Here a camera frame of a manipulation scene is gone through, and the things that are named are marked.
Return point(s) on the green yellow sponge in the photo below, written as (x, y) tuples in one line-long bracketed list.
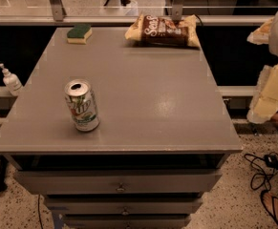
[(79, 34)]

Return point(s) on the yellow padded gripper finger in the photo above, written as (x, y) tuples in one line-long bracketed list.
[(264, 103), (261, 35)]

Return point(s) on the brown chip bag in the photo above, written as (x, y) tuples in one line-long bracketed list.
[(158, 30)]

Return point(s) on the metal rail frame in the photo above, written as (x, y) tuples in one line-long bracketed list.
[(46, 12)]

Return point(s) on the drawer with knob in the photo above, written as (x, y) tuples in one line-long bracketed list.
[(123, 206), (118, 181)]

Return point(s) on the foot in flip flop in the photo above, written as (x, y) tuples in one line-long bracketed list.
[(270, 203)]

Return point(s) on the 7up soda can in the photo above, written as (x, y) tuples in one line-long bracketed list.
[(81, 101)]

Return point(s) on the white pump bottle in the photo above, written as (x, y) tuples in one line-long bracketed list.
[(11, 81)]

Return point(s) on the top drawer with knob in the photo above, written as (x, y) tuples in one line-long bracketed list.
[(118, 181)]

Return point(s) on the middle drawer with knob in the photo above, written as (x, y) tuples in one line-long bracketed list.
[(123, 206)]

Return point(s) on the bottom drawer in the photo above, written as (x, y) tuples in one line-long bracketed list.
[(127, 222)]

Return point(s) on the grey drawer cabinet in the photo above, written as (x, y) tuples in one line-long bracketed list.
[(159, 109)]

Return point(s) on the black stand leg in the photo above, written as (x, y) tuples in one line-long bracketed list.
[(3, 169)]

